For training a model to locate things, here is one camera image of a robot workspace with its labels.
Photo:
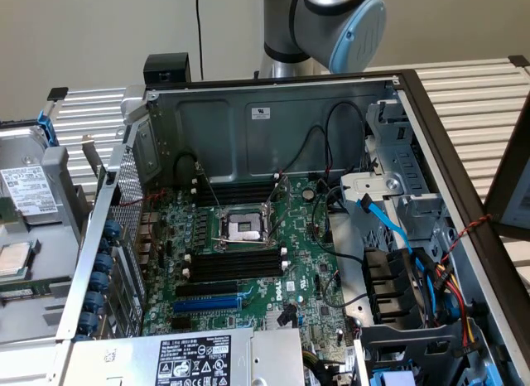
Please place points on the blue expansion slot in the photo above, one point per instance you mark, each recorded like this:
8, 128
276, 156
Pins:
207, 305

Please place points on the silver socket cover frame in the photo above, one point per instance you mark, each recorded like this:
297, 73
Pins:
281, 187

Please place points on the open grey PC case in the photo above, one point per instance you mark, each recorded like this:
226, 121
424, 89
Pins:
339, 92

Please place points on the green Dell motherboard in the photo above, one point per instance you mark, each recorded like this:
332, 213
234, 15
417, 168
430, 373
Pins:
298, 245

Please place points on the grey parts rack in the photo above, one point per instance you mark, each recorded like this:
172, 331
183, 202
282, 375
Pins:
58, 245

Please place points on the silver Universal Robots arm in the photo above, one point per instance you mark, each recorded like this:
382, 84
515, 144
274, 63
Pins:
314, 13

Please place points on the long black expansion slot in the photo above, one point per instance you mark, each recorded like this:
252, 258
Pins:
207, 288

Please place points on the RAM slot black latches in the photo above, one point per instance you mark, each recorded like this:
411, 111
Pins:
238, 254
236, 201
236, 189
238, 267

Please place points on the green RAM stick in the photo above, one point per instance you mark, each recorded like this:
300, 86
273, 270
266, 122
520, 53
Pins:
25, 290

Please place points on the silver power supply unit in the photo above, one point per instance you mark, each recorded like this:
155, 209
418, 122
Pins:
124, 361

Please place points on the blue plastic disk caddy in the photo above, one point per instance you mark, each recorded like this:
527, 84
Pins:
45, 125

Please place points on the small silver chipset heatsink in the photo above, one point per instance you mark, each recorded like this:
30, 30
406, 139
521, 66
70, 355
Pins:
273, 319

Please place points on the black box device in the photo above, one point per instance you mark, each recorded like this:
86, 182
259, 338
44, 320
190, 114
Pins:
165, 67

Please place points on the silver hard disk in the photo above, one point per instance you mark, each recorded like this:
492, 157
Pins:
29, 187

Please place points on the black plastic fan duct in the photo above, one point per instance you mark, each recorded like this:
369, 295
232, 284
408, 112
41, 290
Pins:
389, 278

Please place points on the short black expansion slot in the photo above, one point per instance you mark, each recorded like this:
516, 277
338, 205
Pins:
184, 324

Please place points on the black table end cap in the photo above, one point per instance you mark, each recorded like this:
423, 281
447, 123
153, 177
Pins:
519, 61
58, 93

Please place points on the metal CPU socket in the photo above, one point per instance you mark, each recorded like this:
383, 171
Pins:
242, 226

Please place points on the dark framed leaning panel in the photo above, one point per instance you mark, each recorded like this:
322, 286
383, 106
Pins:
503, 187

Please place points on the silver disk bay bracket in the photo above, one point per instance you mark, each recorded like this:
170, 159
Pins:
372, 183

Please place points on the silver CPU chip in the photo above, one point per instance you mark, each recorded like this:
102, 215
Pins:
14, 259

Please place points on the round coin cell battery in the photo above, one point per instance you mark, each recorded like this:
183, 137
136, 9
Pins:
307, 193

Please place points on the RAM slot white latches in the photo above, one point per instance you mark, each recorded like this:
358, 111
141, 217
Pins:
238, 275
236, 184
236, 195
238, 260

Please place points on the perforated metal disk bay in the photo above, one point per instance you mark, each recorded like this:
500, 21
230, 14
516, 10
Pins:
414, 162

